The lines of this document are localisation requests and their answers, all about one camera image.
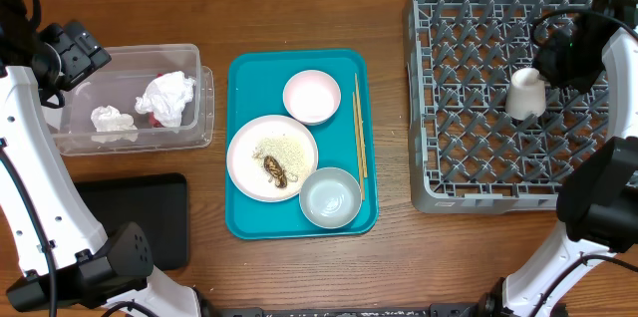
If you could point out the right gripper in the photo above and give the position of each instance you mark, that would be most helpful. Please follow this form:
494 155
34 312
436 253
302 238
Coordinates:
548 69

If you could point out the white dinner plate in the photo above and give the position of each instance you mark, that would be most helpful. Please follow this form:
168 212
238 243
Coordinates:
282 137

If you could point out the wooden chopstick right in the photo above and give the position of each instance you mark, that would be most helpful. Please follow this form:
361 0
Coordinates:
360 126

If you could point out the grey dishwasher rack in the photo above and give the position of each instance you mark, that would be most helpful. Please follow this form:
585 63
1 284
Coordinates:
467 154

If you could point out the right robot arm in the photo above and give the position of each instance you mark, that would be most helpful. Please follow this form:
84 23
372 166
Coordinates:
596 206

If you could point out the clear plastic waste bin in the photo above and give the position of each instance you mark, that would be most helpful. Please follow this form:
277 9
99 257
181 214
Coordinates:
118 84

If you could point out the grey bowl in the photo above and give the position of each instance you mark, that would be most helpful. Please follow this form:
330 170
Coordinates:
330 198

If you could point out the black rectangular tray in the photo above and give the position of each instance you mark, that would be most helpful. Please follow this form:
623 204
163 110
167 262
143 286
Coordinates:
158 204

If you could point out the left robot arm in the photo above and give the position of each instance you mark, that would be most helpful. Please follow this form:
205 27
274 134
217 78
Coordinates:
65 255

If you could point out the large white napkin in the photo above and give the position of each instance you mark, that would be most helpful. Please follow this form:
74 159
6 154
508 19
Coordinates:
165 97

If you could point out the brown food scrap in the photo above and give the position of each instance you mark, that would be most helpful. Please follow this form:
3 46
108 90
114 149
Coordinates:
277 174

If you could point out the white cup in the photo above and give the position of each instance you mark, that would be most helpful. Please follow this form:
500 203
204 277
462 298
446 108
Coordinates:
525 94

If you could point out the pink shallow bowl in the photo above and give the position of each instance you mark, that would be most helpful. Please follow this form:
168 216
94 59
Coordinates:
311 97

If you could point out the wooden chopstick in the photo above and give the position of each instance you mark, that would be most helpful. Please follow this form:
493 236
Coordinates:
358 147
360 126

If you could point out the wooden chopstick left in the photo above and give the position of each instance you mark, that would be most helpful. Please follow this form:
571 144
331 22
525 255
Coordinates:
358 147

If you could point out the small white napkin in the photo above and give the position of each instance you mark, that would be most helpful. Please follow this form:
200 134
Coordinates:
110 119

